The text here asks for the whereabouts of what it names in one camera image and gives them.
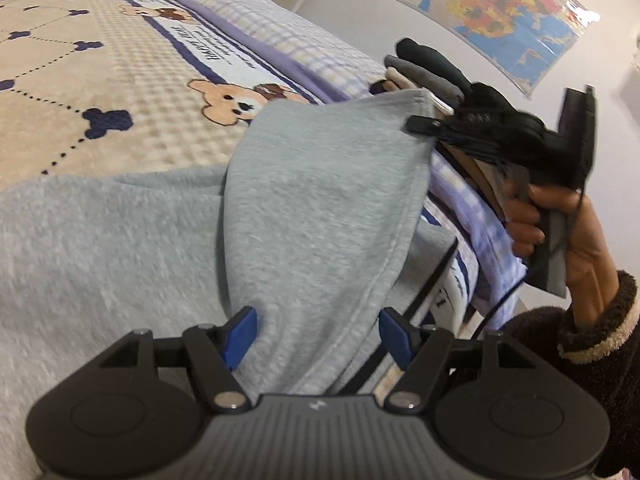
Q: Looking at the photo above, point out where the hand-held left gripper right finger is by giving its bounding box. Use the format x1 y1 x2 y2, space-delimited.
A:
379 307 541 413

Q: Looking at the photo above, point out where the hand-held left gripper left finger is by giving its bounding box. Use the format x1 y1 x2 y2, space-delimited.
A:
97 306 258 413

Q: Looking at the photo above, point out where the colourful wall map poster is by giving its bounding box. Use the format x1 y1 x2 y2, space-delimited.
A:
387 0 601 98

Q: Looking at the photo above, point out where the person's right hand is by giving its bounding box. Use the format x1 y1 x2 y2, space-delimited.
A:
505 186 613 328

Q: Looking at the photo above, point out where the stack of folded clothes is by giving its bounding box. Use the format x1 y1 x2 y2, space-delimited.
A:
370 37 511 221

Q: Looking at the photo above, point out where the grey black-striped garment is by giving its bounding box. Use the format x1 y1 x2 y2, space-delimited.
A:
0 89 481 461

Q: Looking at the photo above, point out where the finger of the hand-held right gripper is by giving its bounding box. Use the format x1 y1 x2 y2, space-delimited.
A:
406 116 473 136
435 132 506 167

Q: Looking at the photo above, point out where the printed bear blanket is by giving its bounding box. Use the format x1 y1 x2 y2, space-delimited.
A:
0 0 481 321

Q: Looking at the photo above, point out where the purple plaid quilt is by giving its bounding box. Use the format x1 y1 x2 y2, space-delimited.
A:
165 0 526 311

